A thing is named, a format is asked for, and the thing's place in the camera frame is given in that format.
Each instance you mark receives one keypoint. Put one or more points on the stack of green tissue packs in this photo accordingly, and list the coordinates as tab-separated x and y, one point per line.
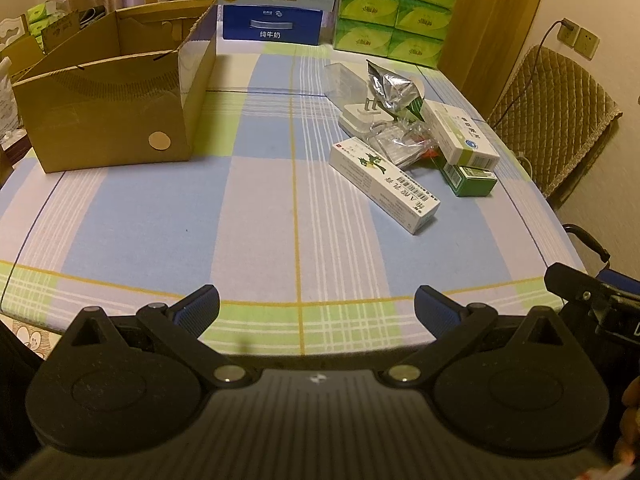
395	15

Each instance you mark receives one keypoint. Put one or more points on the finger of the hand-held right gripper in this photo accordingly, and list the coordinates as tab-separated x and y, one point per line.
570	280

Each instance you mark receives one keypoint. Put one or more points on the white green striped medicine box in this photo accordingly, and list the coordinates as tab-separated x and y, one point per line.
457	132

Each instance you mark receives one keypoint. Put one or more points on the white plastic bag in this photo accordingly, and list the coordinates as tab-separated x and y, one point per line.
7	105

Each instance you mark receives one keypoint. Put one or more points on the person's right hand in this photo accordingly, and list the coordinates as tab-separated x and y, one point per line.
632	410

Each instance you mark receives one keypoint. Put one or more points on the cartoon printed cloth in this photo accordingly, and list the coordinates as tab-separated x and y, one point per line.
32	342

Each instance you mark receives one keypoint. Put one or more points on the red candy packet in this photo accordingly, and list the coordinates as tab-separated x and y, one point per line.
429	151

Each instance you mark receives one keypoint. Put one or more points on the white wall socket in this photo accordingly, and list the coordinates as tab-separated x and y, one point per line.
586	42

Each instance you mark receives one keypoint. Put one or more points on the plaid cloth covered desktop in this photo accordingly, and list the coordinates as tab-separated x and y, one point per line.
250	220

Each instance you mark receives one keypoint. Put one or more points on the white box wavy cutout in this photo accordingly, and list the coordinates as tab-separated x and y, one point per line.
10	30

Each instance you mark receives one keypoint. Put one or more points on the dark blue milk carton box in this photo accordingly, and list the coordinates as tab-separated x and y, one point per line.
240	25

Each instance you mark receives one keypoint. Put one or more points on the small green pack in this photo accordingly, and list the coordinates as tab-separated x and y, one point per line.
42	16

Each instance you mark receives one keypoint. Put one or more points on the clear plastic box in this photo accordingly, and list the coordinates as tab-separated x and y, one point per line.
342	82

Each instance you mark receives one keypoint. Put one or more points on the wooden door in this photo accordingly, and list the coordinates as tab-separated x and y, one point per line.
495	10

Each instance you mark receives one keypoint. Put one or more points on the long white medicine box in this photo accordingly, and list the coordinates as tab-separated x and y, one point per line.
385	185

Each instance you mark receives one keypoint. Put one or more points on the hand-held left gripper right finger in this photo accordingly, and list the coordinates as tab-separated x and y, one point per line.
435	310

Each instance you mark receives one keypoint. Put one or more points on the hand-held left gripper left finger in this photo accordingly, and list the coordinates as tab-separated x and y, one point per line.
197	306

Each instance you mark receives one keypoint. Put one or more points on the clear plastic packet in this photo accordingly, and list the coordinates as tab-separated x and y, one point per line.
400	146

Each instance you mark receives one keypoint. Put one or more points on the black object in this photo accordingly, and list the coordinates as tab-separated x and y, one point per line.
92	15

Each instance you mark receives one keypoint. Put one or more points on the small brown cardboard box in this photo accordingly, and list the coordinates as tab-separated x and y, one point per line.
22	57
60	30

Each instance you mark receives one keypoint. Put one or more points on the white power adapter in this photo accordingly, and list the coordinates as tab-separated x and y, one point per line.
357	117

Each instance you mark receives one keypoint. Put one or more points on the silver green foil bag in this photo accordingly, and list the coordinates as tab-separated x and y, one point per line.
392	90

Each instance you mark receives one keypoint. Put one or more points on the small green box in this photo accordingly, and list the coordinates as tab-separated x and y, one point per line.
472	182

